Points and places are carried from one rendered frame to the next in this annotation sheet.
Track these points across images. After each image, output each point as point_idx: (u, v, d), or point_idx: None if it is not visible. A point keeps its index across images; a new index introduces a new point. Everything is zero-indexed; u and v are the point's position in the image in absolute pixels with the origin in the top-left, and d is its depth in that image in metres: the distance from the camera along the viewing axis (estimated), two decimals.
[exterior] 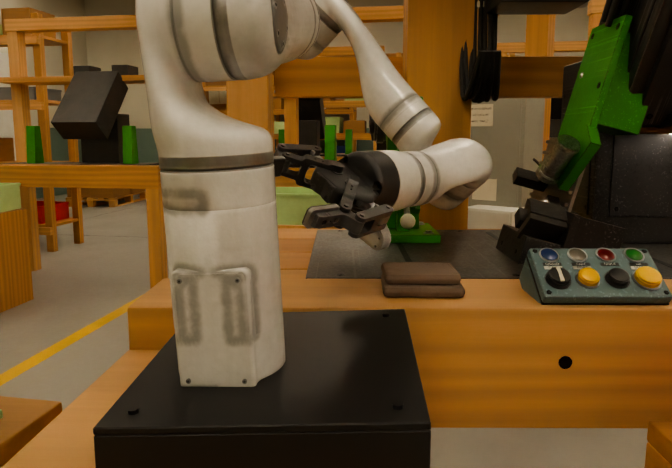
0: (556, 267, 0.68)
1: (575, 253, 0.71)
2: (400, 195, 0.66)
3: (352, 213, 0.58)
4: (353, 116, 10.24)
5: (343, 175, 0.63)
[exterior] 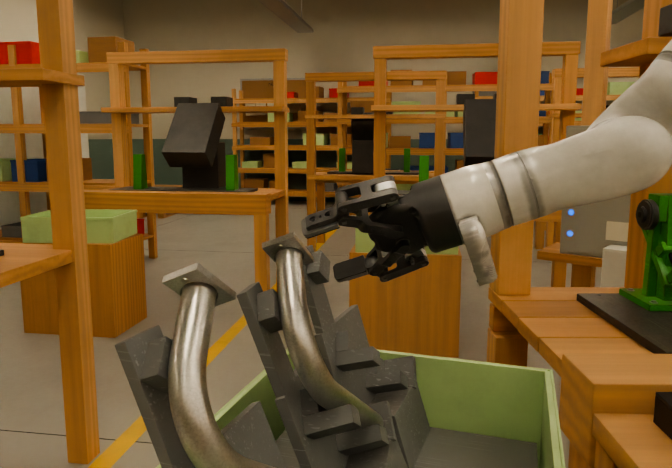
0: None
1: None
2: (446, 182, 0.56)
3: (344, 201, 0.57)
4: (389, 128, 10.53)
5: None
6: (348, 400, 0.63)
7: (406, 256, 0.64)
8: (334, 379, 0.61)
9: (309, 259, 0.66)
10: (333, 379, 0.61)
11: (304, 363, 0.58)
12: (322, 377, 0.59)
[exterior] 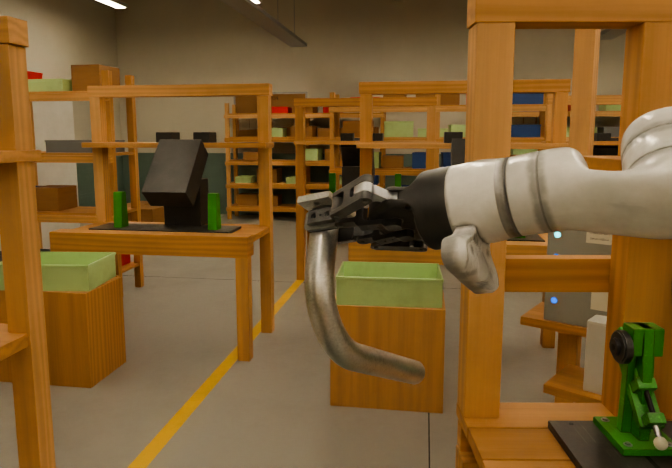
0: None
1: None
2: (449, 181, 0.50)
3: None
4: None
5: None
6: (374, 363, 0.62)
7: None
8: (356, 346, 0.60)
9: (349, 215, 0.62)
10: (357, 345, 0.60)
11: (321, 332, 0.57)
12: (340, 347, 0.58)
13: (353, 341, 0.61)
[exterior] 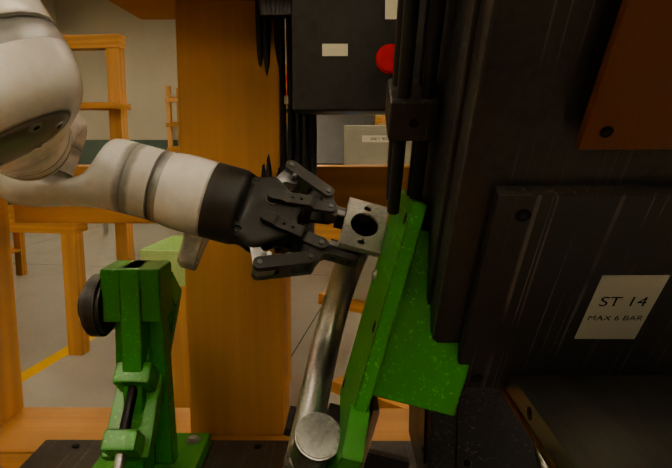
0: None
1: None
2: None
3: (326, 202, 0.57)
4: None
5: (265, 211, 0.55)
6: (304, 375, 0.60)
7: (270, 256, 0.54)
8: (314, 337, 0.61)
9: (341, 240, 0.53)
10: (315, 340, 0.61)
11: None
12: (321, 319, 0.64)
13: (324, 348, 0.60)
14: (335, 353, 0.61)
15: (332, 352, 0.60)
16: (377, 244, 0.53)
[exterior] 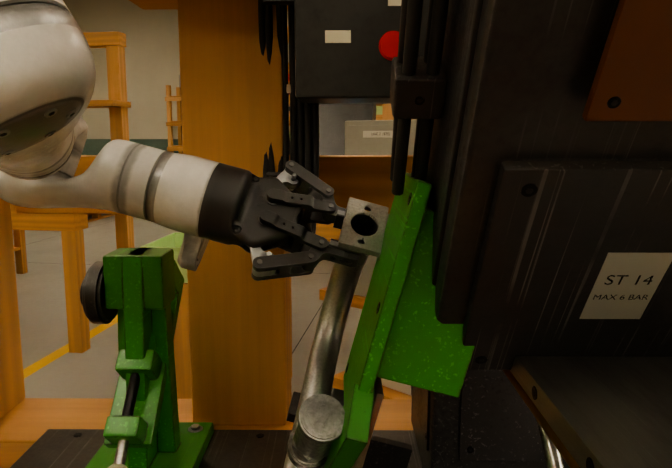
0: None
1: None
2: None
3: (325, 202, 0.57)
4: None
5: (265, 211, 0.55)
6: (305, 376, 0.60)
7: (270, 256, 0.54)
8: (314, 337, 0.61)
9: (341, 240, 0.53)
10: (315, 340, 0.61)
11: None
12: (321, 320, 0.64)
13: (324, 348, 0.60)
14: (336, 353, 0.61)
15: (332, 352, 0.60)
16: (377, 244, 0.53)
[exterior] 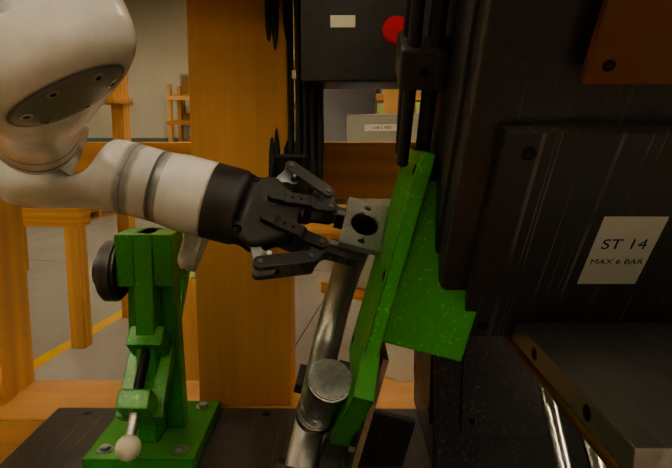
0: None
1: None
2: None
3: (325, 202, 0.57)
4: None
5: (266, 211, 0.55)
6: (305, 377, 0.60)
7: (270, 256, 0.54)
8: (314, 338, 0.61)
9: (341, 239, 0.53)
10: (315, 341, 0.61)
11: None
12: (321, 321, 0.63)
13: (324, 349, 0.60)
14: (336, 354, 0.60)
15: (332, 353, 0.60)
16: (377, 243, 0.53)
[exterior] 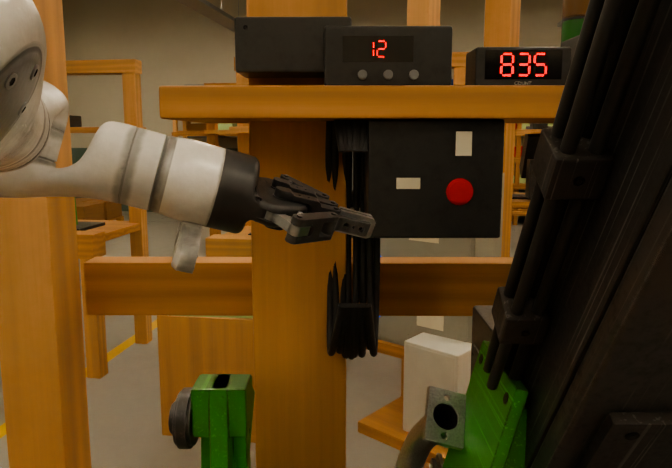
0: None
1: None
2: None
3: (324, 203, 0.58)
4: None
5: (276, 192, 0.54)
6: None
7: None
8: None
9: (425, 433, 0.57)
10: None
11: None
12: None
13: None
14: None
15: None
16: (459, 438, 0.56)
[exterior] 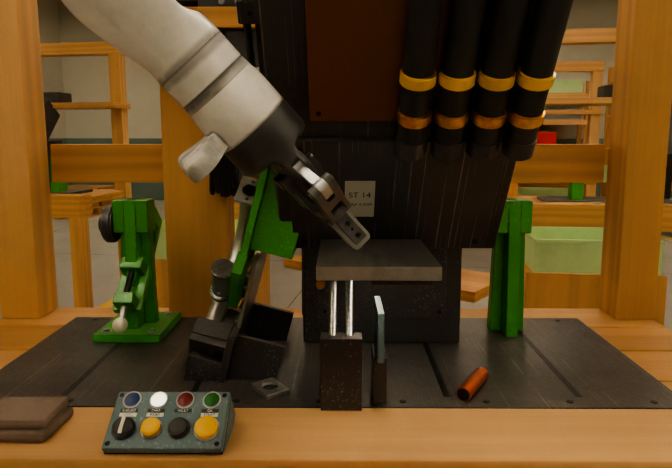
0: (121, 417, 0.72)
1: (155, 398, 0.75)
2: None
3: None
4: None
5: None
6: None
7: None
8: (228, 259, 1.05)
9: (236, 198, 0.97)
10: (228, 260, 1.05)
11: None
12: None
13: None
14: None
15: None
16: None
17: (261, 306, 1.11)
